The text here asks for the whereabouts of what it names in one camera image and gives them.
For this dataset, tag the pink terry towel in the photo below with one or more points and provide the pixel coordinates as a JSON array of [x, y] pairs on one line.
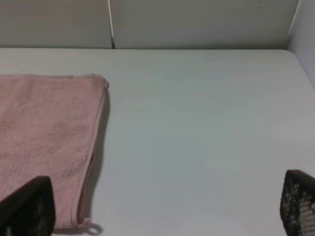
[[48, 127]]

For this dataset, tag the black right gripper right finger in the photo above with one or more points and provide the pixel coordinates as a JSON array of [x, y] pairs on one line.
[[297, 206]]

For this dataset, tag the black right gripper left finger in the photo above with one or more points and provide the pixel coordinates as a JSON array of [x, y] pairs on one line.
[[30, 210]]

